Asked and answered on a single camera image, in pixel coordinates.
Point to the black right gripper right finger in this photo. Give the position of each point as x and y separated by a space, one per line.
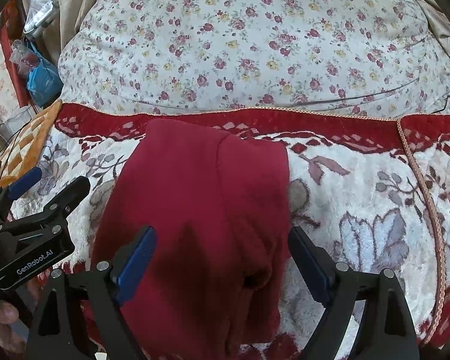
386 330

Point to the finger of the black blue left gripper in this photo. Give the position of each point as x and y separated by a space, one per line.
65 198
15 190

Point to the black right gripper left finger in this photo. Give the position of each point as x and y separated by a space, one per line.
59 329

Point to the dark red garment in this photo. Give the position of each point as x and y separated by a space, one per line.
220 207

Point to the left hand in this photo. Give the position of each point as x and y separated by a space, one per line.
9 340

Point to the orange checkered plush cushion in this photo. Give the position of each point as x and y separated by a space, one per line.
24 150

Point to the blue plastic bag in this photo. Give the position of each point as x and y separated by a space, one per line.
43 83

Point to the clear plastic bag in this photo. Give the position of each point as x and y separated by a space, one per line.
24 59

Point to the red white plush blanket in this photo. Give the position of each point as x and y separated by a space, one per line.
374 193

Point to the floral white quilt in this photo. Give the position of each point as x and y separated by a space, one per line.
378 58

